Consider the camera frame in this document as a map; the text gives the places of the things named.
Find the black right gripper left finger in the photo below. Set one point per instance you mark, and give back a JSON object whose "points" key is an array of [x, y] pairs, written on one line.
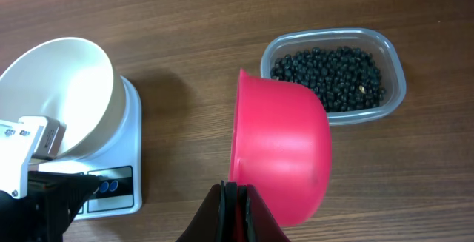
{"points": [[215, 219]]}

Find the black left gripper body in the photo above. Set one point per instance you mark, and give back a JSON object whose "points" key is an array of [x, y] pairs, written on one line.
{"points": [[52, 202]]}

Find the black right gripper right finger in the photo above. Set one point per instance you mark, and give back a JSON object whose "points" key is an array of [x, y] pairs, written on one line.
{"points": [[254, 222]]}

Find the pink measuring scoop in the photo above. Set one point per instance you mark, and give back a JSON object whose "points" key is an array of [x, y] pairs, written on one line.
{"points": [[282, 146]]}

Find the white digital kitchen scale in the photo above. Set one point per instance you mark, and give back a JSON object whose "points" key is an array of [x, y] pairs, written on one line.
{"points": [[117, 163]]}

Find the white bowl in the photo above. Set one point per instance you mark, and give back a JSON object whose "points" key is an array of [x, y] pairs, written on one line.
{"points": [[71, 80]]}

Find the black beans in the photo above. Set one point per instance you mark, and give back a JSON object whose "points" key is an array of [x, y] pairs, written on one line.
{"points": [[344, 79]]}

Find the clear plastic container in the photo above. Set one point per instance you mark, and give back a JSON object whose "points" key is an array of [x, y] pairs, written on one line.
{"points": [[384, 54]]}

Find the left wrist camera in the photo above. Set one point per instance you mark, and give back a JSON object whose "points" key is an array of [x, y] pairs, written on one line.
{"points": [[31, 137]]}

